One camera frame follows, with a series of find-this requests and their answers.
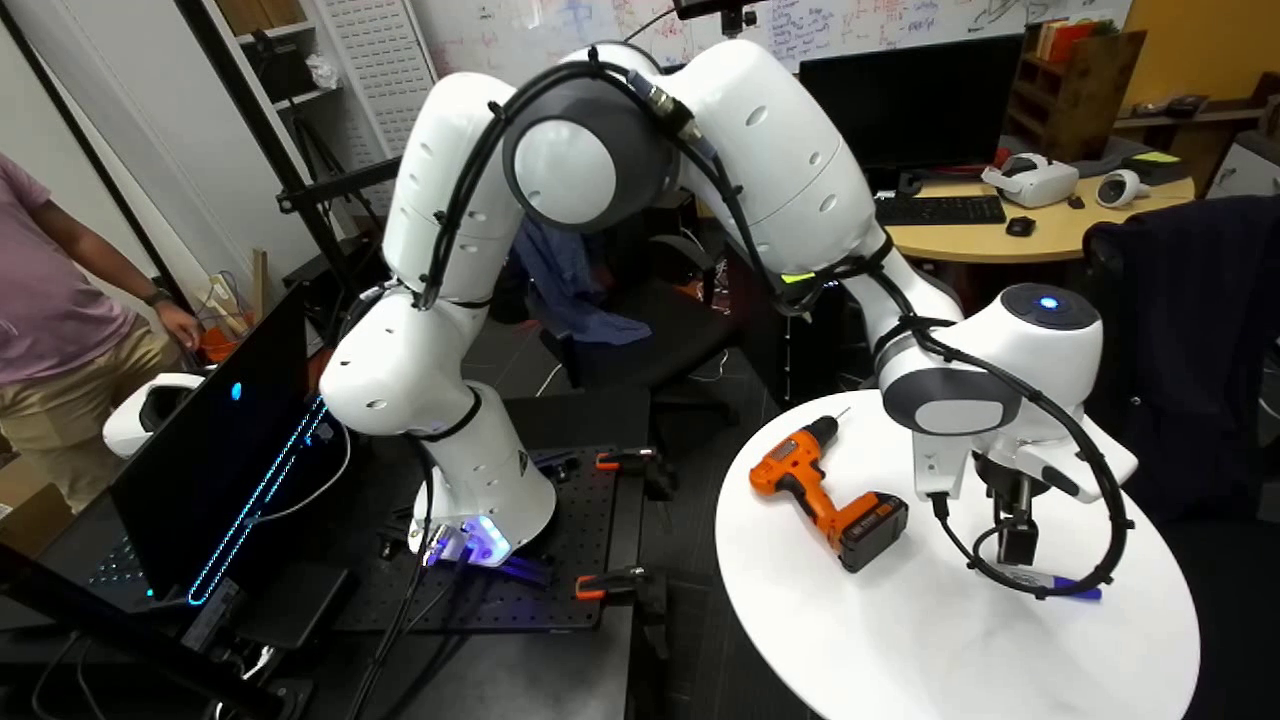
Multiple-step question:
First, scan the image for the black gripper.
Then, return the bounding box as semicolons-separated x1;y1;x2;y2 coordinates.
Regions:
966;449;1079;569

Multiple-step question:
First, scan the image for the marker with blue cap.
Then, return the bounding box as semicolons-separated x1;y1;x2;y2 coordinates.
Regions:
1044;573;1109;604

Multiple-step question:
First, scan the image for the person's bare forearm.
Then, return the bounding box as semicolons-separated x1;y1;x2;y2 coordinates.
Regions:
43;198;175;325

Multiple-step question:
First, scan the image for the person's hand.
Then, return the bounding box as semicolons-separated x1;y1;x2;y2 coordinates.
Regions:
147;294;207;358

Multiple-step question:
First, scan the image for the black office chair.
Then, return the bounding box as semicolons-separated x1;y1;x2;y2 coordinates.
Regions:
1079;198;1280;532

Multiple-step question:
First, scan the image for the round wooden desk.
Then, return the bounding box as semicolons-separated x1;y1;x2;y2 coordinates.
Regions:
885;165;1200;269

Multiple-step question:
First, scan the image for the black keyboard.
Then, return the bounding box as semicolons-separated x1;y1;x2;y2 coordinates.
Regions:
872;191;1012;228

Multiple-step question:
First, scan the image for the white VR headset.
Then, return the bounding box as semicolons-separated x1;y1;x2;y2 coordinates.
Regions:
979;150;1084;213

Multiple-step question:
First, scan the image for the white VR controller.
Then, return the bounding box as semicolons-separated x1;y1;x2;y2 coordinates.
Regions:
1094;165;1152;207

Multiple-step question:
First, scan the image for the orange black clamp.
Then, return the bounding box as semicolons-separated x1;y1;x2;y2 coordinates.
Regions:
591;446;677;503
570;566;670;612

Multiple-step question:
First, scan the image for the black swivel chair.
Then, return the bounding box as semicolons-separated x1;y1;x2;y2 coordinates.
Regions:
532;226;785;417

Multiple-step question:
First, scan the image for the black computer monitor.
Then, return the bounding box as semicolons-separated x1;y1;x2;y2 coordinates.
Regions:
795;31;1030;198

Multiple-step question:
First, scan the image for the brown wooden organizer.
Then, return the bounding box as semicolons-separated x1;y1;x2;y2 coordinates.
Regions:
1004;16;1152;165

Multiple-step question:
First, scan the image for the blue cloth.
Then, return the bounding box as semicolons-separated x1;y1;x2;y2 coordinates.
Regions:
511;217;654;353

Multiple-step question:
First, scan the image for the whiteboard with writing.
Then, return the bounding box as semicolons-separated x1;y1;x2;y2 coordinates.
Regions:
413;0;1135;85

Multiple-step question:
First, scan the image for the black metal stand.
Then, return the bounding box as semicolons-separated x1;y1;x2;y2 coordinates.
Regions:
171;0;404;312

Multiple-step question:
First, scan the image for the white perforated panel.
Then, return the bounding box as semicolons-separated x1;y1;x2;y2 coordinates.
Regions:
310;0;445;131

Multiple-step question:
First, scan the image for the black laptop with blue light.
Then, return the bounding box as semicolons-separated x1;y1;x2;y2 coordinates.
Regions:
50;284;354;646

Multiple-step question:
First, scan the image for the white round device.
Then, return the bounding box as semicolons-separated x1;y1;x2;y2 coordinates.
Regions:
101;367;211;463

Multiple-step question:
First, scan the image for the black metal bar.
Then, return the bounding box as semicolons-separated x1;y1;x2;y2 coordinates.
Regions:
0;538;292;720

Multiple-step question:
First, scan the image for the person in pink shirt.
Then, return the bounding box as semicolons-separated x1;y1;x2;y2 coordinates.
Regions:
0;154;183;518

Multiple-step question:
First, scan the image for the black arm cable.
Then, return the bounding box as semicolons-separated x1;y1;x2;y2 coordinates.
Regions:
413;53;1135;600

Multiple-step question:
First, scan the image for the orange cordless drill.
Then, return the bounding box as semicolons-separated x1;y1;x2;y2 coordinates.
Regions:
743;412;912;576

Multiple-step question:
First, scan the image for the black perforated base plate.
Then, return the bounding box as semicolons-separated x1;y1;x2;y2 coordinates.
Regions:
332;437;642;636

